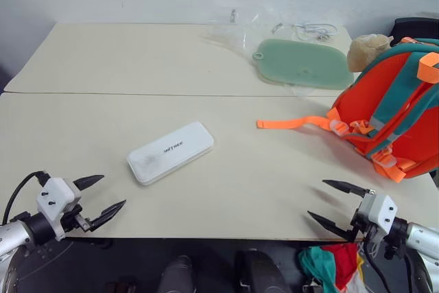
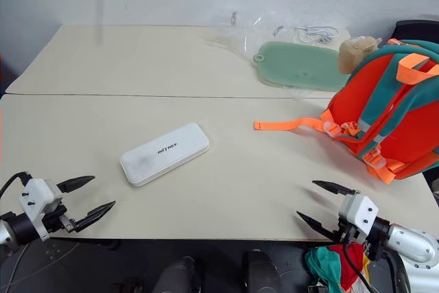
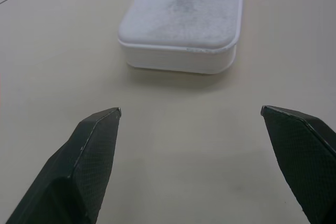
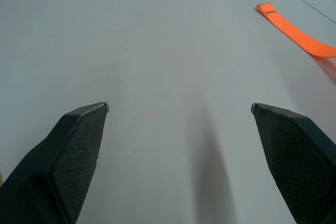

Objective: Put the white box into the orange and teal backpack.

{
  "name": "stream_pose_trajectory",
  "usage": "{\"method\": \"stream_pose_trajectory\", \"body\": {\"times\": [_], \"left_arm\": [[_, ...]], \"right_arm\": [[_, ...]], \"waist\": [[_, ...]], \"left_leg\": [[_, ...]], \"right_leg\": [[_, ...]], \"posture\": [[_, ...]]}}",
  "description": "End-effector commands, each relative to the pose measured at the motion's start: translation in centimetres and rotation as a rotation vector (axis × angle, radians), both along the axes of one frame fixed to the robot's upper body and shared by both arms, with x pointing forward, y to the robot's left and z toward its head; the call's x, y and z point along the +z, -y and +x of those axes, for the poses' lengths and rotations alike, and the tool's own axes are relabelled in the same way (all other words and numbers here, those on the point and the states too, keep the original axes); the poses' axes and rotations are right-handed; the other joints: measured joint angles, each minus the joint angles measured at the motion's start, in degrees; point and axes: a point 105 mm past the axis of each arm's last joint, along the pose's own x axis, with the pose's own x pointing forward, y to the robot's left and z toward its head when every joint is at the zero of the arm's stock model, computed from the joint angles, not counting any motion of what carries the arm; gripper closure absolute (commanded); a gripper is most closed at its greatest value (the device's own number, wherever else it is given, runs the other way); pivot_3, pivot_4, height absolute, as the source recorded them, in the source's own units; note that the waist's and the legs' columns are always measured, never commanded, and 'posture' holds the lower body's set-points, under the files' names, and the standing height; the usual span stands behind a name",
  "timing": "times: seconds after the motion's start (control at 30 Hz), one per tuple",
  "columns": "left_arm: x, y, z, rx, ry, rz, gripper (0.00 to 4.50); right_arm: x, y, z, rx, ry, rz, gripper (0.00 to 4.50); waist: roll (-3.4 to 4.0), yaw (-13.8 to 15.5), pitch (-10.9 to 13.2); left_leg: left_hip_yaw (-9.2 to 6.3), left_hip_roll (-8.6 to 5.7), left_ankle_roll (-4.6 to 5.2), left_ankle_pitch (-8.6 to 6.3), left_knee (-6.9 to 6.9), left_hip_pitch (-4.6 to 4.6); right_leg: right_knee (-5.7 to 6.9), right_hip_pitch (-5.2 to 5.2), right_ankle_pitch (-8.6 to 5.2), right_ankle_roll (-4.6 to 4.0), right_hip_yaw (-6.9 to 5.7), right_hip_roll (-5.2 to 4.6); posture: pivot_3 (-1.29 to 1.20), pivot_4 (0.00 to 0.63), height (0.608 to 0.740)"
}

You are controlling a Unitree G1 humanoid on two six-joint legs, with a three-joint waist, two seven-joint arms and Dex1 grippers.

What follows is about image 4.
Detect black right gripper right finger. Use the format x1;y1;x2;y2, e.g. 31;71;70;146
250;102;336;224

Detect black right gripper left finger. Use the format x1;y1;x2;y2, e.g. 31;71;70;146
0;101;110;224

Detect orange strap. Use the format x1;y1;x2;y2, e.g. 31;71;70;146
256;2;336;58

